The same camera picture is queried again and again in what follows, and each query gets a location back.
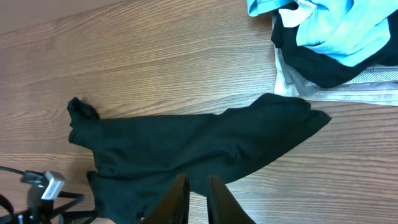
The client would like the grey folded garment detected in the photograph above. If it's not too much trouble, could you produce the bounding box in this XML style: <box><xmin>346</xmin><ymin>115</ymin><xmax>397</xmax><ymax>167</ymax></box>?
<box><xmin>282</xmin><ymin>65</ymin><xmax>397</xmax><ymax>96</ymax></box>

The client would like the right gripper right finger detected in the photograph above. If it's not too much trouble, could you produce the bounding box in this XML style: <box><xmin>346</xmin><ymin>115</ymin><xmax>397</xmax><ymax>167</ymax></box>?
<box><xmin>206</xmin><ymin>175</ymin><xmax>255</xmax><ymax>224</ymax></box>

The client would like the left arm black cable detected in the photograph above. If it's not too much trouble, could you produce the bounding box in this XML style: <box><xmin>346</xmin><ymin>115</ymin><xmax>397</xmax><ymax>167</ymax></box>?
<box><xmin>0</xmin><ymin>166</ymin><xmax>26</xmax><ymax>176</ymax></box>

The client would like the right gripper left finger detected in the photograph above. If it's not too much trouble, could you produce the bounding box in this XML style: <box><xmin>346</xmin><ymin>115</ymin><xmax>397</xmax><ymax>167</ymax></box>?
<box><xmin>141</xmin><ymin>174</ymin><xmax>190</xmax><ymax>224</ymax></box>

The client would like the black t-shirt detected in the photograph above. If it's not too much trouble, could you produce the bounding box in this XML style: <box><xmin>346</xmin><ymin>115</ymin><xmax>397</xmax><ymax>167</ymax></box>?
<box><xmin>67</xmin><ymin>93</ymin><xmax>330</xmax><ymax>223</ymax></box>

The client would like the light blue t-shirt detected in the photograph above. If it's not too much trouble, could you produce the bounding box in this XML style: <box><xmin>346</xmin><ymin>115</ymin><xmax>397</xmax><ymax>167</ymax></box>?
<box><xmin>247</xmin><ymin>0</ymin><xmax>397</xmax><ymax>67</ymax></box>

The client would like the beige folded garment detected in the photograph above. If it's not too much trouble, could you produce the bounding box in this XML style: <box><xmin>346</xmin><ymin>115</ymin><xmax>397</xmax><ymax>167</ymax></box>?
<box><xmin>271</xmin><ymin>13</ymin><xmax>397</xmax><ymax>106</ymax></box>

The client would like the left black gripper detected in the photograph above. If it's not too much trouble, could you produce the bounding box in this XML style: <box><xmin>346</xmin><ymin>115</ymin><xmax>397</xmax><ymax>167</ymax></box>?
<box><xmin>1</xmin><ymin>187</ymin><xmax>98</xmax><ymax>224</ymax></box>

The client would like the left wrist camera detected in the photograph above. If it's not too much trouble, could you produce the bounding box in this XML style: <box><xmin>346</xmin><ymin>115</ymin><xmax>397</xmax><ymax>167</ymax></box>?
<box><xmin>21</xmin><ymin>170</ymin><xmax>65</xmax><ymax>200</ymax></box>

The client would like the black folded garment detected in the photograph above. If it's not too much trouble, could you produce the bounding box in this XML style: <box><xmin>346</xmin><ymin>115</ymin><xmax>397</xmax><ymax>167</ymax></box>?
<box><xmin>272</xmin><ymin>0</ymin><xmax>397</xmax><ymax>88</ymax></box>

